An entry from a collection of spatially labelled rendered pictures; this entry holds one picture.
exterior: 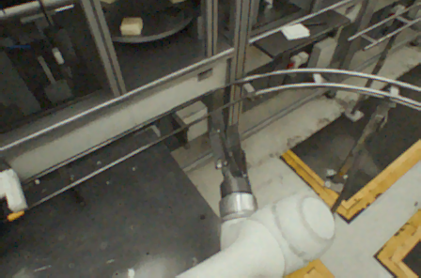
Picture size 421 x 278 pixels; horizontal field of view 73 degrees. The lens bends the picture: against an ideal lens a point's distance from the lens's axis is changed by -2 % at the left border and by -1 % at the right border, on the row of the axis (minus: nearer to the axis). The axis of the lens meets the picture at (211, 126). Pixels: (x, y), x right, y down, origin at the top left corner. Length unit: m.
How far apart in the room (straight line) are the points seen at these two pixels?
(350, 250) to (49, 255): 1.49
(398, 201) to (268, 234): 1.75
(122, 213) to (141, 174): 0.17
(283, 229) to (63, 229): 0.85
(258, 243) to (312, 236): 0.08
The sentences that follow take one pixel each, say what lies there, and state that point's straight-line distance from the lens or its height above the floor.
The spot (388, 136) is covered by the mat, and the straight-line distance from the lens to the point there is 2.46.
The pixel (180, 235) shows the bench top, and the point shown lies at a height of 0.68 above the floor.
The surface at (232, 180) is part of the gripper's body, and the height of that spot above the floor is 1.07.
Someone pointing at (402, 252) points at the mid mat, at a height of 0.01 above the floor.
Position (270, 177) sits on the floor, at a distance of 1.95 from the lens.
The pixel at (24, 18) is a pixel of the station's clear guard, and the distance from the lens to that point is 0.93.
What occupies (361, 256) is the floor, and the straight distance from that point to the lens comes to 1.91.
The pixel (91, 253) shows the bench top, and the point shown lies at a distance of 1.09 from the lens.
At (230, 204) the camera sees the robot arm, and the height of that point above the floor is 1.07.
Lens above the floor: 1.66
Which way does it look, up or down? 50 degrees down
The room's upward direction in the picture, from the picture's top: straight up
